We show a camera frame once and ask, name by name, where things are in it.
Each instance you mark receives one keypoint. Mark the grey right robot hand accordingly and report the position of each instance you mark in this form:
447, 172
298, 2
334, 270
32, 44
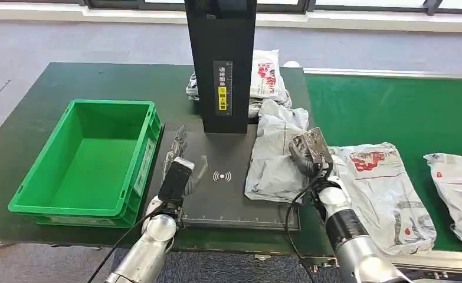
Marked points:
313, 150

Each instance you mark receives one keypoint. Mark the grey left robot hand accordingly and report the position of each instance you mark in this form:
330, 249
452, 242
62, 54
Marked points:
174, 179

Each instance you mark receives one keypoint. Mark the plain grey parcel bag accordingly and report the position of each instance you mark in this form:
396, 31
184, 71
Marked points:
273, 164

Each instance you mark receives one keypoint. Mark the grey parcel bag red print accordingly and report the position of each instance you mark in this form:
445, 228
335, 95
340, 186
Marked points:
387, 203
461, 195

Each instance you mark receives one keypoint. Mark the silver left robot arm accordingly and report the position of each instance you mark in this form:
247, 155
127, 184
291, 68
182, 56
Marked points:
144, 258

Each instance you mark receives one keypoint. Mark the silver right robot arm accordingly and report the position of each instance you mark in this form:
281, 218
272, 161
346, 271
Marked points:
355, 250

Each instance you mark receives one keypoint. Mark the grey-white parcel bag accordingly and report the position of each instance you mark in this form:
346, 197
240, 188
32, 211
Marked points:
254, 106

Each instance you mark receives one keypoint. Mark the green plastic crate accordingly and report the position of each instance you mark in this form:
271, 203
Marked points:
94, 168

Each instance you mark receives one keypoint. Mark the white parcel with red print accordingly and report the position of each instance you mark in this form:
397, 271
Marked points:
268, 78

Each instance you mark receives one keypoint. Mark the green conveyor belt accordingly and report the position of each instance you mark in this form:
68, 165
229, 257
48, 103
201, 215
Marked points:
391, 113

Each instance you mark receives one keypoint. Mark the small white rounded object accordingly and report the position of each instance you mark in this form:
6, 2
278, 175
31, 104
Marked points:
291, 64

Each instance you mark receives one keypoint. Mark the black and yellow column label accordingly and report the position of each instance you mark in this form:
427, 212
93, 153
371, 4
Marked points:
223, 88

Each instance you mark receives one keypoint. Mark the black scanner column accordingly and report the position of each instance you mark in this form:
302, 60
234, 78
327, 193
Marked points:
203, 58

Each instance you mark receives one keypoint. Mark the black scanner base plate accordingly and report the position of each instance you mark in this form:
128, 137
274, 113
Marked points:
223, 195

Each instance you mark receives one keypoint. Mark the small metal table bracket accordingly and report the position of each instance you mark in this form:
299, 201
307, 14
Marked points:
262, 257

